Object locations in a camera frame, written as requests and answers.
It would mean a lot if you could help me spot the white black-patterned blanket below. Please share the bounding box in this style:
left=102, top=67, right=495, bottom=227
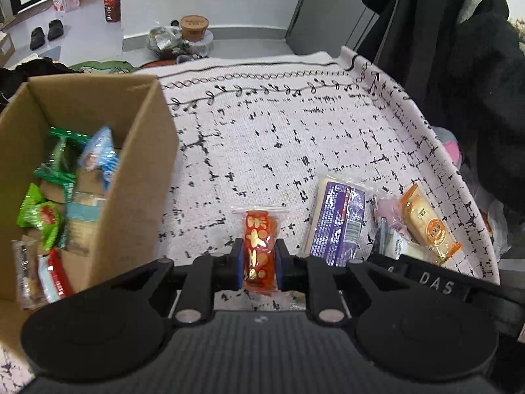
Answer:
left=0, top=46, right=501, bottom=394

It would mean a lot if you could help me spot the grey door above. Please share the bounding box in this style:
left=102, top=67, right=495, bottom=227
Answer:
left=285, top=0, right=378, bottom=56

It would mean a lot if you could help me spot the red striped snack packet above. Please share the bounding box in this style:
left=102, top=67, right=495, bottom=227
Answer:
left=38, top=250, right=75, bottom=303

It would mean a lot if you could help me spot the small open cardboard carton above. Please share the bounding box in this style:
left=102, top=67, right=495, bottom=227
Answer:
left=0, top=31, right=17, bottom=68

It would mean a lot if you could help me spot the brown cardboard box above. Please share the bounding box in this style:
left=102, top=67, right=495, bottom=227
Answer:
left=0, top=75, right=180, bottom=362

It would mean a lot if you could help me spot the beige knitted scarf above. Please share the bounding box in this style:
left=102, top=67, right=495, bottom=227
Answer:
left=509, top=18, right=525, bottom=45

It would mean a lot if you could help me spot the black fleece coat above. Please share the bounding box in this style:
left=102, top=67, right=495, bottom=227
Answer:
left=430, top=12, right=525, bottom=214

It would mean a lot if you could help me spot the white plastic bag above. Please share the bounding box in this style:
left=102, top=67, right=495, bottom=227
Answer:
left=486, top=197, right=513, bottom=255

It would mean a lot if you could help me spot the pale teal snack packet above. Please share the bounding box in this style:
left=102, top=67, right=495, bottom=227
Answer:
left=65, top=191, right=108, bottom=257

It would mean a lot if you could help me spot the small plain green packet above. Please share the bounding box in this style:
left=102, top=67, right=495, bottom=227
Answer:
left=16, top=183, right=45, bottom=228

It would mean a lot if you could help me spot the yellow bread packet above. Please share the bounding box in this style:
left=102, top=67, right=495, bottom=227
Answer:
left=400, top=184, right=462, bottom=265

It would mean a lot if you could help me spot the clear brown snack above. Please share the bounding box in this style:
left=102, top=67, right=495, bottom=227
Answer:
left=11, top=240, right=44, bottom=310

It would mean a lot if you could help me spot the orange snack packet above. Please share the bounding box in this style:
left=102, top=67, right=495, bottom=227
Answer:
left=232, top=206, right=288, bottom=294

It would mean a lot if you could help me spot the black bag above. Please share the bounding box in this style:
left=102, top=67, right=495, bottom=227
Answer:
left=0, top=59, right=83, bottom=79

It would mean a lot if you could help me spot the green floor mat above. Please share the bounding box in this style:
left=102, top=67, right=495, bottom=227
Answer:
left=68, top=61, right=138, bottom=75

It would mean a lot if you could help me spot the black lined jacket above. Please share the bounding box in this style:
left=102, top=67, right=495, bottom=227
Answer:
left=361, top=0, right=509, bottom=91

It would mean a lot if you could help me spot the blue snack packet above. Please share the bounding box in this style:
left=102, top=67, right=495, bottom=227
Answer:
left=78, top=126, right=119, bottom=182

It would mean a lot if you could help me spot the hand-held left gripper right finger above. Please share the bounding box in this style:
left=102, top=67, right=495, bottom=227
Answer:
left=274, top=238, right=394, bottom=325

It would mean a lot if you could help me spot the pink toy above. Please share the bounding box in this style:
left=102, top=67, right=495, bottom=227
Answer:
left=435, top=127, right=464, bottom=169

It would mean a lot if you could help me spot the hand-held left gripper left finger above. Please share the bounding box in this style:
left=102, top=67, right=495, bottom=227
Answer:
left=123, top=237, right=246, bottom=325

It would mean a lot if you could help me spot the purple snack packet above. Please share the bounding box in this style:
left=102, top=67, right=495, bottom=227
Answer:
left=305, top=174, right=368, bottom=267

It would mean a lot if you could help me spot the pink snack packet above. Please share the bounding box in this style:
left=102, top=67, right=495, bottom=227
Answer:
left=375, top=197, right=408, bottom=234

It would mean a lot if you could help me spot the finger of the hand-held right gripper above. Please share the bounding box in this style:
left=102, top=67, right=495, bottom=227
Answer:
left=367, top=252, right=407, bottom=276

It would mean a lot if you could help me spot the brown paper tub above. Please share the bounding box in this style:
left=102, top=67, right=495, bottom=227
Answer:
left=179, top=15, right=209, bottom=42

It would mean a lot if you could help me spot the clear plastic container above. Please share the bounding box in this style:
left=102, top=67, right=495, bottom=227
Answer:
left=182, top=31, right=214, bottom=58

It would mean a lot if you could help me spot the clear bag of items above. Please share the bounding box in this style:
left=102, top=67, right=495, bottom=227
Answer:
left=147, top=25, right=183, bottom=60

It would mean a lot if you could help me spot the white snack packet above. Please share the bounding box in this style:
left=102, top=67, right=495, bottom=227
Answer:
left=381, top=230, right=439, bottom=262

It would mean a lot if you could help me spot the small green red-label packet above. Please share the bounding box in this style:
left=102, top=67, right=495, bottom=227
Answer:
left=33, top=200, right=67, bottom=252

